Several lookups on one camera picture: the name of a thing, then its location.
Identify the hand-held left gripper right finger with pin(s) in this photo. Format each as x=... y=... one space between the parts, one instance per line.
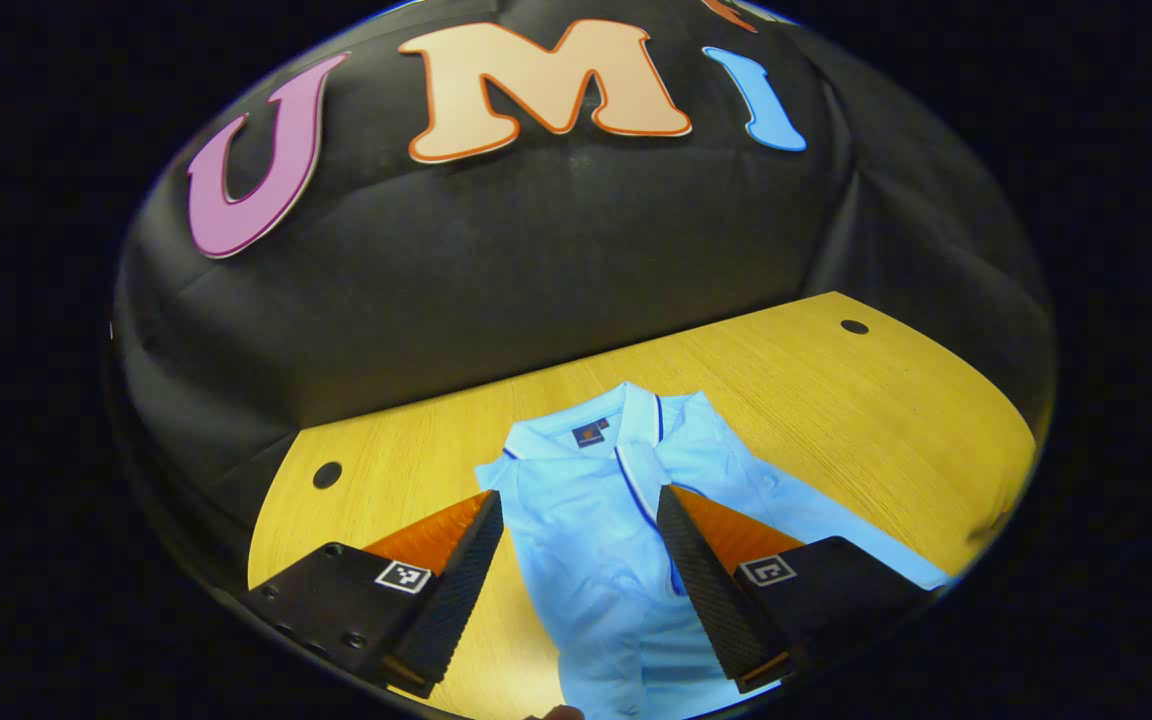
x=711 y=590

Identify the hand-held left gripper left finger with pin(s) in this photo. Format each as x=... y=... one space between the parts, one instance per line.
x=456 y=600

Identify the light blue polo T-shirt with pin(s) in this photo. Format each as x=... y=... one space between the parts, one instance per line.
x=586 y=520

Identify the black backdrop cloth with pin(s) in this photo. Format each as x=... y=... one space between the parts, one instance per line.
x=536 y=270

